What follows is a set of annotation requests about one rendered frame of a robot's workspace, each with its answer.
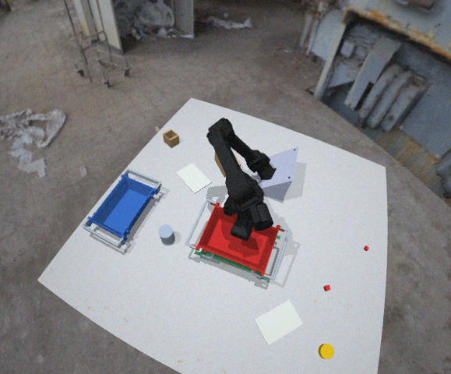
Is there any yellow cylinder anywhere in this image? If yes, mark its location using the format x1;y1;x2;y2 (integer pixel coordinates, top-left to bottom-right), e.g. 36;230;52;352
318;344;334;359

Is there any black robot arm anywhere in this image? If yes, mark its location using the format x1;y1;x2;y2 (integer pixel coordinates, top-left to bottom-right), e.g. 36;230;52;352
206;118;276;231

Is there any green plastic tray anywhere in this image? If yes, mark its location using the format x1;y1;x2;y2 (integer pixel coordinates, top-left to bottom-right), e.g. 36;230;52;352
194;235;280;281

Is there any tan rectangular block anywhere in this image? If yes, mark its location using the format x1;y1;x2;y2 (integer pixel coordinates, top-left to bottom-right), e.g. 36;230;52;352
214;151;241;177

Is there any small brown cardboard box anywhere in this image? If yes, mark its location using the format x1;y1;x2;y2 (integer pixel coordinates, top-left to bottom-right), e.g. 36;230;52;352
163;129;179;148

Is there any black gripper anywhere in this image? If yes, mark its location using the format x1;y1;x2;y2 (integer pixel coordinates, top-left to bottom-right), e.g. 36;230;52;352
231;210;253;241

